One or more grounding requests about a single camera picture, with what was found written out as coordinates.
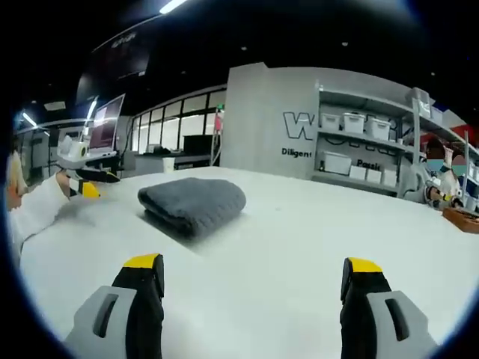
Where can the grey towel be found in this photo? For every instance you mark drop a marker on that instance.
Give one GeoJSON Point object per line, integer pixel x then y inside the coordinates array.
{"type": "Point", "coordinates": [192, 203]}

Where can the brown wooden box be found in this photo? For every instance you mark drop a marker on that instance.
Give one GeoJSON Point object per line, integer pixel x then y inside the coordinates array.
{"type": "Point", "coordinates": [462, 220]}

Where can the grey metal shelf rack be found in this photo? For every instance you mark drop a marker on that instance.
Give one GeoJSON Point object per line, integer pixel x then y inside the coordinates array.
{"type": "Point", "coordinates": [402, 149]}

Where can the small white box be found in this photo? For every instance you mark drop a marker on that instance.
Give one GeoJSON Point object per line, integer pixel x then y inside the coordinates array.
{"type": "Point", "coordinates": [374, 175]}
{"type": "Point", "coordinates": [389, 178]}
{"type": "Point", "coordinates": [358, 173]}

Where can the dark hanging ceiling panel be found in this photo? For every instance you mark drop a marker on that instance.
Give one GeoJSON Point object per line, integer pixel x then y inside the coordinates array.
{"type": "Point", "coordinates": [112, 60]}

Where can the ceiling light strip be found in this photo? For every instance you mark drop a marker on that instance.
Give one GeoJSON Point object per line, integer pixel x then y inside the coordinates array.
{"type": "Point", "coordinates": [172, 5]}

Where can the grey counter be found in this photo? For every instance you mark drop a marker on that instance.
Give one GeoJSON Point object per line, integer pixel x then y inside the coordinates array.
{"type": "Point", "coordinates": [153, 162]}

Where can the large white lidded storage bin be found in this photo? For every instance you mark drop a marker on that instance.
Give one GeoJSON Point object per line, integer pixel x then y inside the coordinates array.
{"type": "Point", "coordinates": [336, 163]}

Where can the large display screen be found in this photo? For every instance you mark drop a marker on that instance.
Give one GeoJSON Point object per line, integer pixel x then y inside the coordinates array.
{"type": "Point", "coordinates": [106, 125]}

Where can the black monitor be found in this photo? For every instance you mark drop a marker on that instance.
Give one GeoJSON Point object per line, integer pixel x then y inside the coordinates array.
{"type": "Point", "coordinates": [197, 144]}

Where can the person's left hand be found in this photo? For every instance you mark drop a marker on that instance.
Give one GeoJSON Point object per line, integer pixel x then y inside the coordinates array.
{"type": "Point", "coordinates": [63, 180]}

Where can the white bucket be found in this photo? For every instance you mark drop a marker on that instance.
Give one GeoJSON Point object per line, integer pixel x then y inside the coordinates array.
{"type": "Point", "coordinates": [168, 164]}

